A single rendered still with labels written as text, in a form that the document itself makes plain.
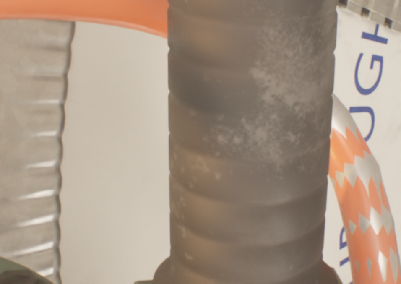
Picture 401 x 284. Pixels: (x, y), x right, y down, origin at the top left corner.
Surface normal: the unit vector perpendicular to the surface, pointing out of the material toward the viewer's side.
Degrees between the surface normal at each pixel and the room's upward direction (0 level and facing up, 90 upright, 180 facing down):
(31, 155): 88
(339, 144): 56
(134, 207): 90
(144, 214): 90
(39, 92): 88
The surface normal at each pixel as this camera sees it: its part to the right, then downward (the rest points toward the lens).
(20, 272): 0.00, -0.93
